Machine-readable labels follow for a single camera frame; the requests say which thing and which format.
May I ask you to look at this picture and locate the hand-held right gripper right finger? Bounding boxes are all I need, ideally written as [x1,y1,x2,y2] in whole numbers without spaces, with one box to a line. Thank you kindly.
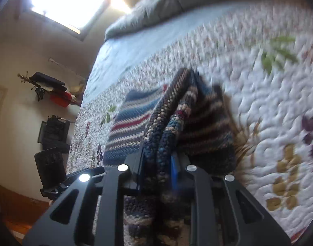
[170,154,292,246]

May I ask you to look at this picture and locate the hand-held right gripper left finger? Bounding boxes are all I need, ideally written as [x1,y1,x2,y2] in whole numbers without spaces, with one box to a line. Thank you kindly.
[23,151,147,246]

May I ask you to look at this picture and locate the black chair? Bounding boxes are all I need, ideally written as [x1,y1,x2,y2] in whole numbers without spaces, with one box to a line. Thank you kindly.
[34,147,70,201]

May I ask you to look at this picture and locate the red bag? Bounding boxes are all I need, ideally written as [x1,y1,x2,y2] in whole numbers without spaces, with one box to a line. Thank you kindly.
[49,91,82,108]

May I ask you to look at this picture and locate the floral quilted bedspread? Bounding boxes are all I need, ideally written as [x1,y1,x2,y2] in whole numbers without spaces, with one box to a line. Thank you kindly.
[66,0,313,242]

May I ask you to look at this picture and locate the grey pillow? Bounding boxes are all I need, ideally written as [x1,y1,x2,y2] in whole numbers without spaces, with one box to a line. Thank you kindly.
[105,0,287,41]

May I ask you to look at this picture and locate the bright window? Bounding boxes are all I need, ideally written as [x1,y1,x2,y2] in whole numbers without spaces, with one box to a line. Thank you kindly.
[21,0,116,41]

